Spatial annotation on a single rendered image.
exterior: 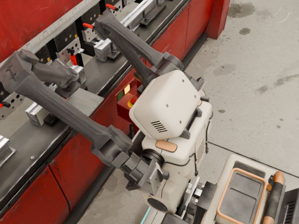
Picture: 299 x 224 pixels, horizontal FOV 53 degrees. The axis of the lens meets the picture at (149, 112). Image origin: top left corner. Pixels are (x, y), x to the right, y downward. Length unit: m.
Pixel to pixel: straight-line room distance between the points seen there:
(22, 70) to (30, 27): 0.51
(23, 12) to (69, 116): 0.54
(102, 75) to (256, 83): 1.77
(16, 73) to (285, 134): 2.32
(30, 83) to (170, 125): 0.42
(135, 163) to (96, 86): 0.84
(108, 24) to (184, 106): 0.53
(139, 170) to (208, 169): 1.49
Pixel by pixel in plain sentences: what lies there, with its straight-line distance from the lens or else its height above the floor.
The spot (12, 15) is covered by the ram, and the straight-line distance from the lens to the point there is 1.27.
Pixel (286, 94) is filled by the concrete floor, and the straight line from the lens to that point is 3.12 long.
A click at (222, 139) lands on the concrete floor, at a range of 2.60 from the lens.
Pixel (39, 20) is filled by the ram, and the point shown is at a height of 1.38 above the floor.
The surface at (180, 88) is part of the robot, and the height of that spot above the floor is 1.37.
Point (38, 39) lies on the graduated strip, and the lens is 1.39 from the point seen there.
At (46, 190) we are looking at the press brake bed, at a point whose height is 0.62.
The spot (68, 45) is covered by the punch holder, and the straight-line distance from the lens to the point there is 1.54.
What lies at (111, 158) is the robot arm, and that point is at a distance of 0.98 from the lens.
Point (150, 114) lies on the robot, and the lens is 0.93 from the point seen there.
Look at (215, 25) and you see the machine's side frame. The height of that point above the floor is 0.18.
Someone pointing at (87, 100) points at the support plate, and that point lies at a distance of 1.49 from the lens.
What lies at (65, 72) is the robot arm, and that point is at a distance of 1.22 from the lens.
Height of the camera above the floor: 2.07
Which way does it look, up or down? 49 degrees down
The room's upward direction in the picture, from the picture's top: 1 degrees counter-clockwise
